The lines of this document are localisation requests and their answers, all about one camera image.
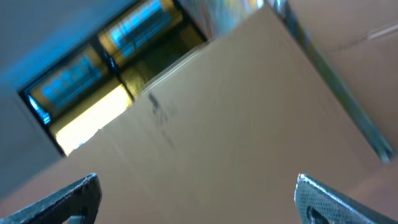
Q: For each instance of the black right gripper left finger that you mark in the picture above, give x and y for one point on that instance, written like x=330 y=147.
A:
x=78 y=202

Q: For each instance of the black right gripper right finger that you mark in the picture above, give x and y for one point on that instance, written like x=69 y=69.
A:
x=319 y=203

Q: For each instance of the dark framed window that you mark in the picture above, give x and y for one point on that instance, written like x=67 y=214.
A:
x=101 y=77

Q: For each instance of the brown cardboard box panel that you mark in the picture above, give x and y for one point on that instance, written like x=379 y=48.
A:
x=222 y=138

